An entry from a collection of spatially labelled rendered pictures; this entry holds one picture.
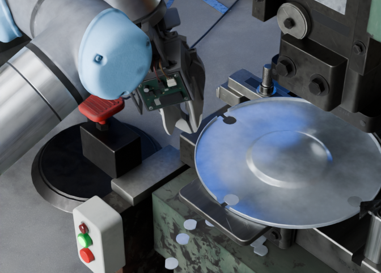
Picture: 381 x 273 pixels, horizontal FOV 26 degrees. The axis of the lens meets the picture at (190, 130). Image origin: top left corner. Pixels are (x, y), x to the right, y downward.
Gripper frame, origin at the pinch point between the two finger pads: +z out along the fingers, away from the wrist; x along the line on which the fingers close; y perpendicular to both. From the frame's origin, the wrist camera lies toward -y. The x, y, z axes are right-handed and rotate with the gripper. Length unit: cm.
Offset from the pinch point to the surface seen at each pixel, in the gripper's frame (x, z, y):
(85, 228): -26.8, 24.9, -10.5
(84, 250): -29.4, 30.3, -10.8
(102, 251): -25.6, 29.6, -8.8
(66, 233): -61, 78, -65
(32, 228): -70, 75, -67
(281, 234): 5.2, 28.7, -2.5
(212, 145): -1.6, 15.8, -12.2
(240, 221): 1.6, 17.0, 3.8
